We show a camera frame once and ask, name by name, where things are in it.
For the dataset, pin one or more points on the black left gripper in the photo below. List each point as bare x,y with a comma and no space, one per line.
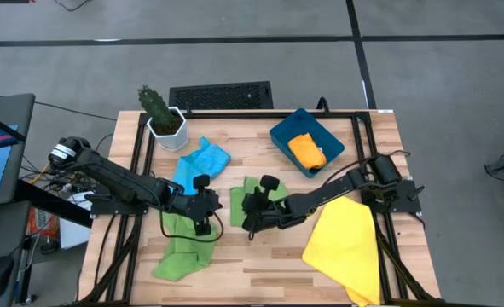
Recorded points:
200,204

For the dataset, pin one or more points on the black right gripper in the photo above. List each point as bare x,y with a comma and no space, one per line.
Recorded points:
268,209

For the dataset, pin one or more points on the green microfiber towel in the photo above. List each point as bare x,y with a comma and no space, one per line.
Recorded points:
183,256
235,204

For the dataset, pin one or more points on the light blue microfiber towel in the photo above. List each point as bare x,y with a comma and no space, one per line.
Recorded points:
200,164

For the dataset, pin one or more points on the orange microfiber towel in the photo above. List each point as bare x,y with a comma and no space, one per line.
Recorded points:
307,151

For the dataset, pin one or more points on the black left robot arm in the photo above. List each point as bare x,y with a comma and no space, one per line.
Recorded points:
115,183

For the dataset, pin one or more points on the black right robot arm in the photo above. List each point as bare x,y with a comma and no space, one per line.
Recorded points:
320,198

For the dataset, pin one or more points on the yellow microfiber towel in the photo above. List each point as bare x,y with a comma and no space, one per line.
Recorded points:
345,251

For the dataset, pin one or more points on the white hexagonal plant pot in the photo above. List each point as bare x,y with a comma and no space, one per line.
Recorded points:
177,140

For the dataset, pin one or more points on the green cactus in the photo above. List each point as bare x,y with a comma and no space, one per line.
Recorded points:
155,106

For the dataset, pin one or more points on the white box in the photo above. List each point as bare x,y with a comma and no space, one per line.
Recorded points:
74,234

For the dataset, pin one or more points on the black desk beam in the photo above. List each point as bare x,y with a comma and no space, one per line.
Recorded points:
47,200

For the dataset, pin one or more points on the orange printed package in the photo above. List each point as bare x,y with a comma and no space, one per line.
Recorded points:
42,221

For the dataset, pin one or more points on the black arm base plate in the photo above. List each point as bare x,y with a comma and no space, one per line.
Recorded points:
106,209
405,206

